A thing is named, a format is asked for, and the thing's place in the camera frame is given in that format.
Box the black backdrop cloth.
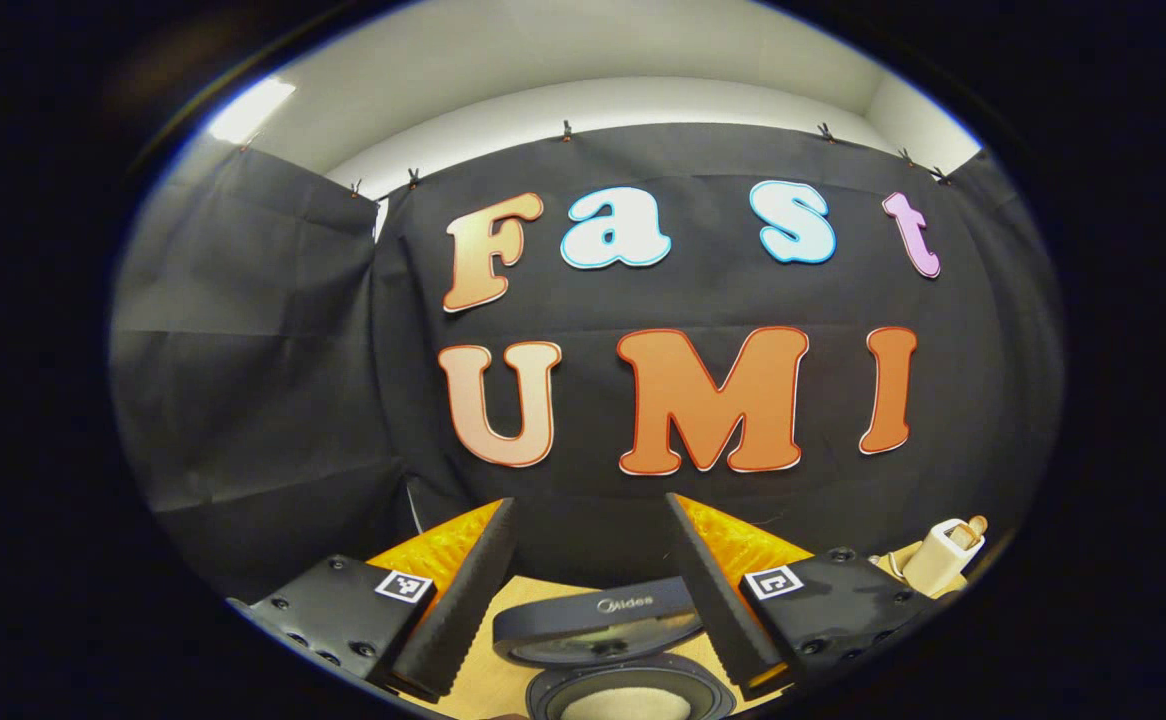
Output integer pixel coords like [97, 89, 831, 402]
[111, 122, 1066, 601]

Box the row of black cloth clips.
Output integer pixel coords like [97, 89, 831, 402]
[238, 120, 954, 196]

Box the black rice cooker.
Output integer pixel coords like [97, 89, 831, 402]
[491, 577, 739, 720]

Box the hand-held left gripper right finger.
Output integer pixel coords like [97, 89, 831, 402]
[661, 492, 944, 701]

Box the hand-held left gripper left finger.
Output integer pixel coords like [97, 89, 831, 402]
[228, 497, 519, 704]

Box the white toaster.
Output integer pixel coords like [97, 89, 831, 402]
[901, 520, 987, 599]

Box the ceiling light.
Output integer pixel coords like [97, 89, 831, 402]
[205, 75, 299, 146]

